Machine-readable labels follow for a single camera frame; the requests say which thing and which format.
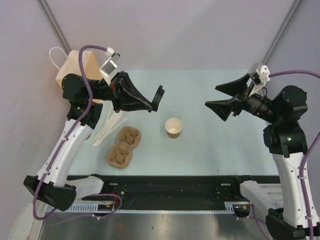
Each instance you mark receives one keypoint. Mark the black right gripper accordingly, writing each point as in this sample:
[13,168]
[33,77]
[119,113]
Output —
[237,87]

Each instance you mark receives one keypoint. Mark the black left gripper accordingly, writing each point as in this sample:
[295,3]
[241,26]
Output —
[125,96]

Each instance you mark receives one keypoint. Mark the black plastic cup lid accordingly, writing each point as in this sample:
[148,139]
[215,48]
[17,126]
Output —
[157,98]

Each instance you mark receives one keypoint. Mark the brown paper coffee cup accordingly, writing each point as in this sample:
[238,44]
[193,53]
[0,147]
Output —
[173,127]

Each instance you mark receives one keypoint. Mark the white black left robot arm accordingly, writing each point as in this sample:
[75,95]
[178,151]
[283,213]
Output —
[50,184]

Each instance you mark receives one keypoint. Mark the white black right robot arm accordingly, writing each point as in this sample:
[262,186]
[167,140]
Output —
[295,217]

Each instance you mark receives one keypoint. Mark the brown pulp cup carrier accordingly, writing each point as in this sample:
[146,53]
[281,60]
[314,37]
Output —
[120,155]

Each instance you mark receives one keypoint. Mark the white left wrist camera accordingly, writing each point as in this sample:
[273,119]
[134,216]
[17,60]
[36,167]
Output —
[112,63]

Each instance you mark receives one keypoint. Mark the right aluminium frame post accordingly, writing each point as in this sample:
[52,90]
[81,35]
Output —
[284,26]

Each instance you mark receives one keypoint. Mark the aluminium frame post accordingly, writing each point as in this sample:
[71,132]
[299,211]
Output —
[49,15]
[284,26]

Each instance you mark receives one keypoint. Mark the brown paper bag white handles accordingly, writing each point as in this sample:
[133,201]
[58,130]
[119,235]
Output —
[75,67]

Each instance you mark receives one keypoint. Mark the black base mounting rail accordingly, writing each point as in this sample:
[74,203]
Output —
[169,192]

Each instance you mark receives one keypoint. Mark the white slotted cable duct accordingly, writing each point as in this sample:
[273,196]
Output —
[101,209]

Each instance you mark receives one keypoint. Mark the left aluminium frame post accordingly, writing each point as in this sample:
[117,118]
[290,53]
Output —
[49,15]

